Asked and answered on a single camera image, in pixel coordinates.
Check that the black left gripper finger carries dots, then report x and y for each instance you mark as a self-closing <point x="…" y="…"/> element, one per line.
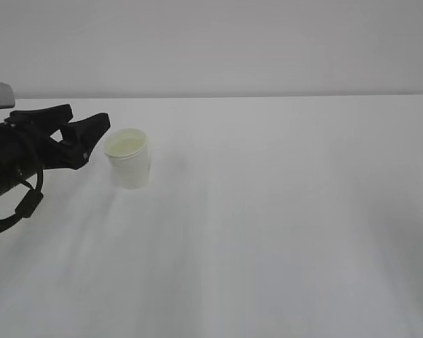
<point x="80" y="138"/>
<point x="46" y="119"/>

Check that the white paper cup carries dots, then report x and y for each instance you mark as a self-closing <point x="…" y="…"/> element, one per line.
<point x="128" y="153"/>

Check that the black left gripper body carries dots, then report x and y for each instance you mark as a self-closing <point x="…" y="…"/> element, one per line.
<point x="26" y="151"/>

